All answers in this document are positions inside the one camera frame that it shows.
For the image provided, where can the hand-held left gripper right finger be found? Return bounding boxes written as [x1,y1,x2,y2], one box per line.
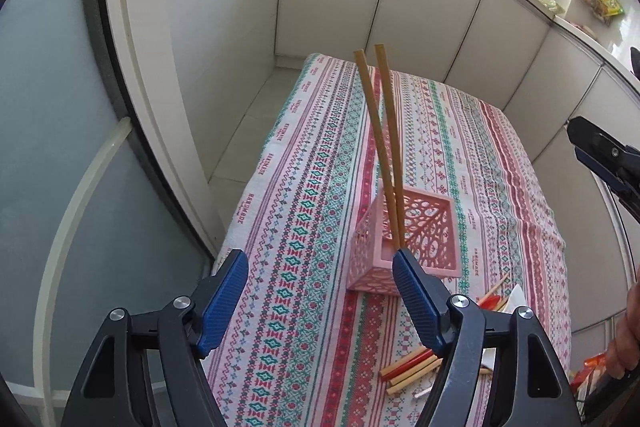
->
[391,248,583,427]

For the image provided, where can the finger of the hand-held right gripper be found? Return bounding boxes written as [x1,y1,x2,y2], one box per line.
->
[567,116,640,223]

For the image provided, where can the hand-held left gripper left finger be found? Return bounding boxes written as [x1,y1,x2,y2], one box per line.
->
[60,249,251,427]

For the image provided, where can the red plastic spoon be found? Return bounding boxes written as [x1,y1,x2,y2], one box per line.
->
[379,293,507,382]

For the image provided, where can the pink perforated utensil basket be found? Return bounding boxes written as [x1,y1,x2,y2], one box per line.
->
[347,184,462,294]

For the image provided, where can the person's right hand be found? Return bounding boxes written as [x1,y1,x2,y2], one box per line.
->
[606,279,640,380]

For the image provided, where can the patterned tablecloth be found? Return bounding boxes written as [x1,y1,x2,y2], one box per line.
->
[212,52,573,427]

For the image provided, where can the yellow snack packet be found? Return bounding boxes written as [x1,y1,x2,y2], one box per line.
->
[594,0,626,25]

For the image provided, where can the orange snack packet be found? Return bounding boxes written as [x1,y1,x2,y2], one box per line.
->
[570,353,618,413]

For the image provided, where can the white kitchen counter cabinets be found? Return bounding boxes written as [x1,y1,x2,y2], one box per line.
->
[272,0,640,333]

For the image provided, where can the frosted glass sliding door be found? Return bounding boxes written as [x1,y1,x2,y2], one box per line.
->
[0,0,216,427]

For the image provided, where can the white door handle bar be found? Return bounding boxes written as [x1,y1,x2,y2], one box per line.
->
[34,117,133,408]

